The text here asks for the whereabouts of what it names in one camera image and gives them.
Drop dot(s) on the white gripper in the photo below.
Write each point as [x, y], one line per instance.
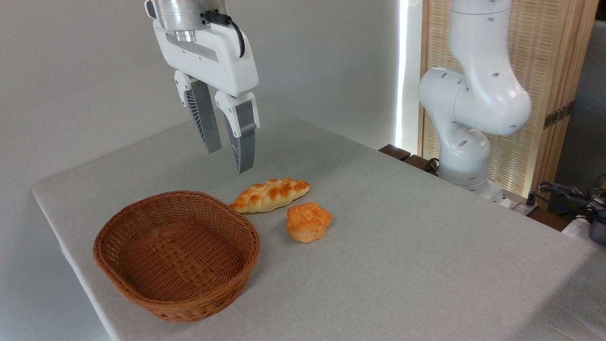
[222, 61]

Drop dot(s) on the round orange bread bun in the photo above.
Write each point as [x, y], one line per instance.
[307, 221]

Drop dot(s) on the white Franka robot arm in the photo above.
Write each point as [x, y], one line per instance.
[478, 94]

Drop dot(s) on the long braided bread loaf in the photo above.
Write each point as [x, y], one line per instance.
[270, 194]

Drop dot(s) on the brown wicker basket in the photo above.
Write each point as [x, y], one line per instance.
[175, 258]

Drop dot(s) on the silver metal wrist flange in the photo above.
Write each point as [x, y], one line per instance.
[182, 16]

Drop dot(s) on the dark wooden block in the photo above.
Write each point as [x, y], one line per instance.
[419, 163]
[394, 152]

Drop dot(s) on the grey tablecloth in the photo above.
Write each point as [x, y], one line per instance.
[402, 265]

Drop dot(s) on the white power strip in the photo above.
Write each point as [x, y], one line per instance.
[523, 204]

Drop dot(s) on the metal screen hinge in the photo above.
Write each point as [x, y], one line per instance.
[558, 115]

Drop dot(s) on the wooden slatted screen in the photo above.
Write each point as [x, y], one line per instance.
[554, 57]

